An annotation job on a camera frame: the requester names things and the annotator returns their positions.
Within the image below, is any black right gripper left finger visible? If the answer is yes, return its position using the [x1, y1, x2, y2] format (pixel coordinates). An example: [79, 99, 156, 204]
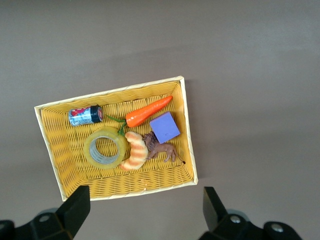
[0, 184, 91, 240]

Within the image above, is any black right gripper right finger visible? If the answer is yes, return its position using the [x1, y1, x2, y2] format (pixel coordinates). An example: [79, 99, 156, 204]
[198, 186, 303, 240]

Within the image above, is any yellowish clear tape roll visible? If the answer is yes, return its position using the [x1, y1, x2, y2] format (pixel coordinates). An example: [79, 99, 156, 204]
[83, 126, 128, 170]

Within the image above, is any yellow wicker basket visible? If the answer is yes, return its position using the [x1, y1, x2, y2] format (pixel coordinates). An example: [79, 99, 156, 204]
[33, 75, 199, 202]

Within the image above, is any brown toy lion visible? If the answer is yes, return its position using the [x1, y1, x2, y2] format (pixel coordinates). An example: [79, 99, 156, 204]
[141, 131, 186, 165]

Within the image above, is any striped toy croissant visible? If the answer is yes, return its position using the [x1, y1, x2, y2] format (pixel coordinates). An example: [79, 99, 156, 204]
[118, 131, 149, 172]

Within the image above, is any small can with black cap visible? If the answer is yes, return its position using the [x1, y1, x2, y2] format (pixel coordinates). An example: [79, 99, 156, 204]
[68, 105, 104, 128]

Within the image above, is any purple foam cube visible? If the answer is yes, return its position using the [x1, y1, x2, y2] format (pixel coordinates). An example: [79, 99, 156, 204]
[149, 111, 181, 145]

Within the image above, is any orange toy carrot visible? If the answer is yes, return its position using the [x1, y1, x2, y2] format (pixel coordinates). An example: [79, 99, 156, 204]
[104, 95, 174, 137]

